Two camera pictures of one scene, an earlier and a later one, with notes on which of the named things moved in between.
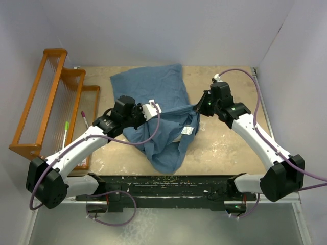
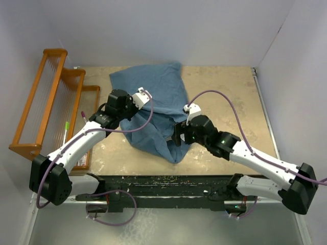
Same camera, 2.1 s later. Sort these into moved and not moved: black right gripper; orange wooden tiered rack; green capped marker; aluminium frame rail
Moved: black right gripper
Not moved: aluminium frame rail; orange wooden tiered rack; green capped marker
